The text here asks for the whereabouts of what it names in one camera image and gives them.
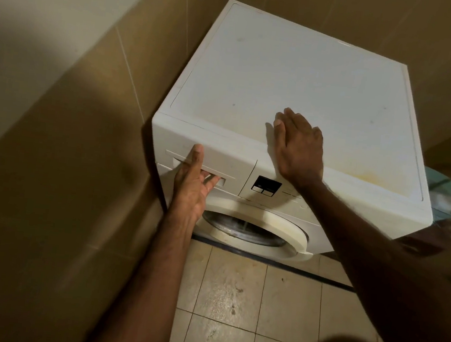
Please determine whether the person's right hand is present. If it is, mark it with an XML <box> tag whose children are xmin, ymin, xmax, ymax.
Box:
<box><xmin>266</xmin><ymin>106</ymin><xmax>331</xmax><ymax>190</ymax></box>

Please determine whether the person's left hand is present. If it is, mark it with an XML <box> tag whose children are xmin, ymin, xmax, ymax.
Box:
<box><xmin>166</xmin><ymin>141</ymin><xmax>225</xmax><ymax>227</ymax></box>

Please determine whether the white detergent drawer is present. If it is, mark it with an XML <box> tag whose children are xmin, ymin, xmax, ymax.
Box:
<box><xmin>155</xmin><ymin>139</ymin><xmax>259</xmax><ymax>199</ymax></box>

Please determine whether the person's left forearm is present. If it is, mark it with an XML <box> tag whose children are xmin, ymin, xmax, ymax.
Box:
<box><xmin>86</xmin><ymin>204</ymin><xmax>205</xmax><ymax>342</ymax></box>

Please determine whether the person's right forearm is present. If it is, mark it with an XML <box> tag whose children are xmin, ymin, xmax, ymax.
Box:
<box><xmin>276</xmin><ymin>176</ymin><xmax>451</xmax><ymax>342</ymax></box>

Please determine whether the black washer display panel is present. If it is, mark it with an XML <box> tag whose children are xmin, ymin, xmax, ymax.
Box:
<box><xmin>250</xmin><ymin>174</ymin><xmax>284</xmax><ymax>198</ymax></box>

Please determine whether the white front-load washing machine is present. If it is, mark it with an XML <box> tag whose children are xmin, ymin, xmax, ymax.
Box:
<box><xmin>138</xmin><ymin>0</ymin><xmax>451</xmax><ymax>278</ymax></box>

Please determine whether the round white washer door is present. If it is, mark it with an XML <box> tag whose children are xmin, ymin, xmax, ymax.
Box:
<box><xmin>191</xmin><ymin>194</ymin><xmax>319</xmax><ymax>265</ymax></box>

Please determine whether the black floor hose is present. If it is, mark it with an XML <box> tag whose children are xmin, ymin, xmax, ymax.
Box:
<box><xmin>187</xmin><ymin>233</ymin><xmax>361</xmax><ymax>293</ymax></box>

